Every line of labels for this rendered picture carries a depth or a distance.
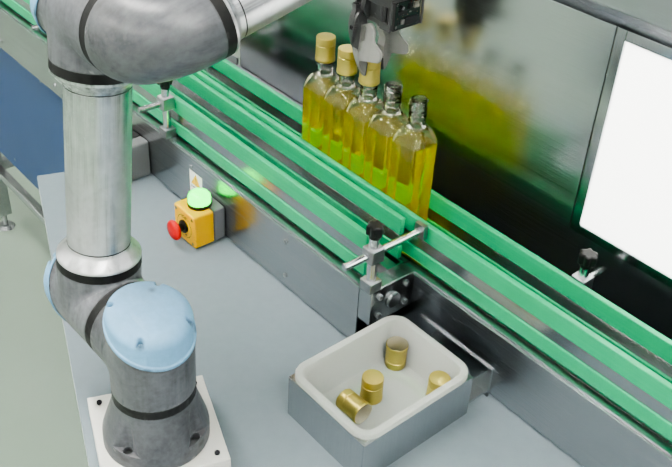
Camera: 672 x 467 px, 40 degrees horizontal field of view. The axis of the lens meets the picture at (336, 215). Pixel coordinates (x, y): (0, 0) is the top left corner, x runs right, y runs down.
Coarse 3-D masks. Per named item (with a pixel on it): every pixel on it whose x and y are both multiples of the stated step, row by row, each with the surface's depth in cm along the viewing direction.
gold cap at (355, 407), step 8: (344, 392) 137; (352, 392) 137; (336, 400) 137; (344, 400) 136; (352, 400) 136; (360, 400) 136; (344, 408) 136; (352, 408) 135; (360, 408) 135; (368, 408) 137; (352, 416) 135; (360, 416) 137
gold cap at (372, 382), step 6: (366, 372) 139; (372, 372) 139; (378, 372) 139; (366, 378) 138; (372, 378) 138; (378, 378) 138; (366, 384) 138; (372, 384) 137; (378, 384) 138; (366, 390) 138; (372, 390) 138; (378, 390) 138; (360, 396) 140; (366, 396) 139; (372, 396) 139; (378, 396) 139; (372, 402) 139; (378, 402) 140
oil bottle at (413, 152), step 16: (400, 128) 146; (400, 144) 146; (416, 144) 144; (432, 144) 146; (400, 160) 147; (416, 160) 145; (432, 160) 148; (400, 176) 149; (416, 176) 147; (432, 176) 151; (400, 192) 150; (416, 192) 150; (416, 208) 152
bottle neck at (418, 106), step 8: (416, 96) 144; (424, 96) 144; (416, 104) 142; (424, 104) 142; (408, 112) 144; (416, 112) 143; (424, 112) 143; (408, 120) 145; (416, 120) 144; (424, 120) 144; (416, 128) 144
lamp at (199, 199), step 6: (192, 192) 170; (198, 192) 170; (204, 192) 170; (192, 198) 169; (198, 198) 169; (204, 198) 169; (210, 198) 171; (192, 204) 170; (198, 204) 169; (204, 204) 170; (210, 204) 171; (198, 210) 170
